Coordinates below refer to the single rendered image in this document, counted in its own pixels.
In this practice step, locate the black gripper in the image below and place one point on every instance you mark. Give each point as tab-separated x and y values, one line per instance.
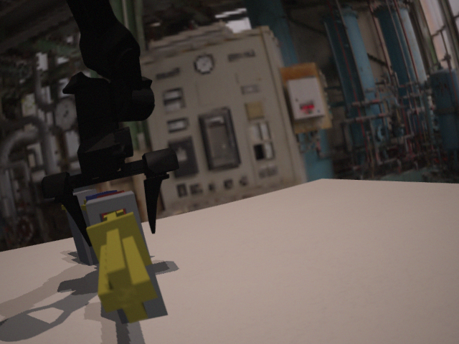
154	165

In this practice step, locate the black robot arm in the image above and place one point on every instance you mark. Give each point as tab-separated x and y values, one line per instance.
108	48

